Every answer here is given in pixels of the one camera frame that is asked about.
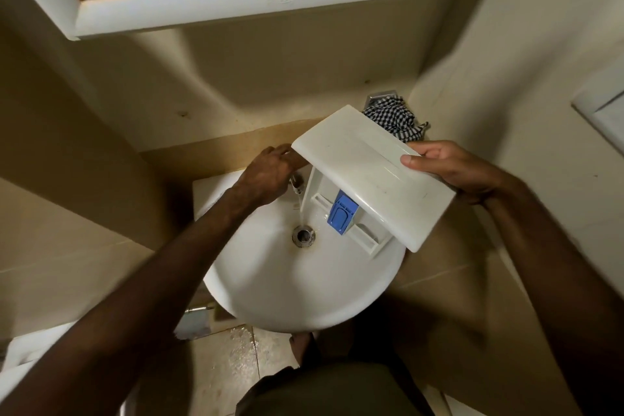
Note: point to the person's left hand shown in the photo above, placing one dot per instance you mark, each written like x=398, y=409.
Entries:
x=265, y=177

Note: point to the person's right hand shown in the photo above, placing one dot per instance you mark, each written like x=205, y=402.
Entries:
x=463, y=169

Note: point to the black white checkered cloth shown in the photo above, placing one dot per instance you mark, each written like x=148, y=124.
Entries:
x=397, y=116

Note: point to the white detergent drawer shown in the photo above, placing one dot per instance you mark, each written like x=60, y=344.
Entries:
x=370, y=162

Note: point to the person's right forearm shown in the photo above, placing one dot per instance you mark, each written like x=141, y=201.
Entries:
x=560, y=284

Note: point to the person's left forearm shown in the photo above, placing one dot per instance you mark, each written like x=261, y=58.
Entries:
x=122, y=308

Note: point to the person's dark shorts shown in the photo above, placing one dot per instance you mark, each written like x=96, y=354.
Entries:
x=331, y=391

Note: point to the white ceramic sink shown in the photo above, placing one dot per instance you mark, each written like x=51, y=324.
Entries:
x=273, y=279

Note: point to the chrome soap dish holder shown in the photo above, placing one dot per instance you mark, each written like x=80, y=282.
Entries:
x=378, y=96

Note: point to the chrome toilet paper holder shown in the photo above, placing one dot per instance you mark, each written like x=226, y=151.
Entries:
x=195, y=325

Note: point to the white toilet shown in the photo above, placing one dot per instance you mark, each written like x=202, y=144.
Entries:
x=24, y=352

